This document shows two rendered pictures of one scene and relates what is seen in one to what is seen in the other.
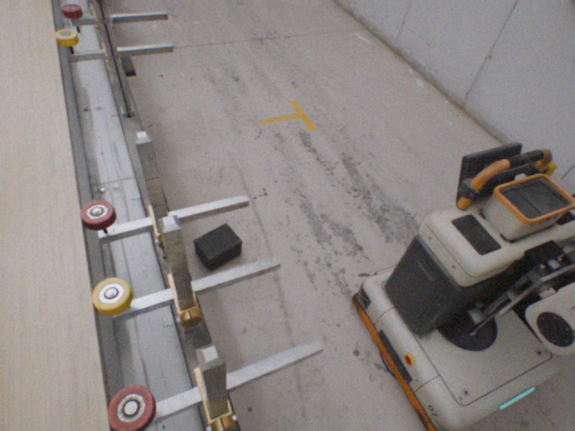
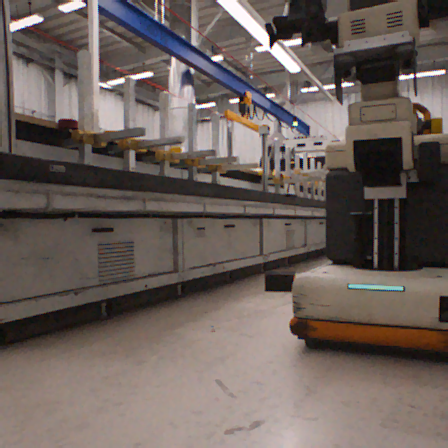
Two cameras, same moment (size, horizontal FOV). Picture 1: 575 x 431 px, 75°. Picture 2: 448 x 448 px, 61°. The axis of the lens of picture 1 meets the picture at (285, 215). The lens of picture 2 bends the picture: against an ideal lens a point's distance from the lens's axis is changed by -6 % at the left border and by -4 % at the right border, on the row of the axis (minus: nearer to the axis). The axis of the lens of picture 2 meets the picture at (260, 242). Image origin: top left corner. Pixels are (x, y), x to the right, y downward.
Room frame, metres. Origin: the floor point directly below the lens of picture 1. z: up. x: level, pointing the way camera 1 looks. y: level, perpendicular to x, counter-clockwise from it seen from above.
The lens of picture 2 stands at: (-0.52, -1.83, 0.47)
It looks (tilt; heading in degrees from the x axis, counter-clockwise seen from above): 3 degrees down; 56
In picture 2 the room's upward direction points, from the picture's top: 1 degrees counter-clockwise
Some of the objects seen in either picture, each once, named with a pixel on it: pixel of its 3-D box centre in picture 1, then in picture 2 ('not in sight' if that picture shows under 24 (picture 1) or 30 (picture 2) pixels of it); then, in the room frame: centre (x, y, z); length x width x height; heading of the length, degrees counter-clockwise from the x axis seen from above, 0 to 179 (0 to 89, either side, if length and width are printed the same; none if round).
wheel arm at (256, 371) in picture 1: (234, 381); (177, 156); (0.24, 0.05, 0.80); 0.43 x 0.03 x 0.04; 121
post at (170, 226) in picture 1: (182, 286); (192, 144); (0.40, 0.20, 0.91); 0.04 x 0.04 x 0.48; 31
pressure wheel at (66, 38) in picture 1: (70, 46); not in sight; (1.42, 1.00, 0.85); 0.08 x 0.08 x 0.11
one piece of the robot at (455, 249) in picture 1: (484, 261); (390, 193); (0.87, -0.77, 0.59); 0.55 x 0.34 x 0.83; 121
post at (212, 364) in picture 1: (216, 397); (164, 138); (0.18, 0.07, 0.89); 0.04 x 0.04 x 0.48; 31
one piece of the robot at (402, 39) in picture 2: not in sight; (375, 66); (0.54, -0.96, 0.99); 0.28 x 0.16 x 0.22; 121
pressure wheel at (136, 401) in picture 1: (137, 414); not in sight; (0.14, 0.22, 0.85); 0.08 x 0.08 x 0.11
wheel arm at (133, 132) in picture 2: not in sight; (101, 138); (-0.18, -0.21, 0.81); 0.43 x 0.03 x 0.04; 121
